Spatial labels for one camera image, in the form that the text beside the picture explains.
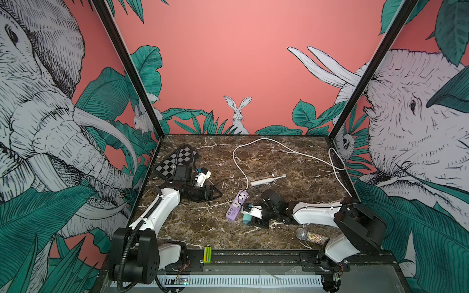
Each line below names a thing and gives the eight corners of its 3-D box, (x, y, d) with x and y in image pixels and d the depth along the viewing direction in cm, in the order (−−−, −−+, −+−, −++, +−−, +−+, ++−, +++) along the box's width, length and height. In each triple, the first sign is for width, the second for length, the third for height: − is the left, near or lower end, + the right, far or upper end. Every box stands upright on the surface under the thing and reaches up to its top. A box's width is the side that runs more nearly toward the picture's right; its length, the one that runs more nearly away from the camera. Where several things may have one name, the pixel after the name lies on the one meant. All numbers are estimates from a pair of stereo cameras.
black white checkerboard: (157, 172, 104) (154, 167, 101) (188, 148, 116) (186, 143, 113) (167, 181, 101) (164, 176, 97) (198, 155, 113) (197, 150, 109)
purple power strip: (225, 218, 88) (224, 215, 85) (241, 191, 97) (241, 187, 94) (233, 223, 86) (233, 220, 83) (249, 195, 96) (250, 191, 93)
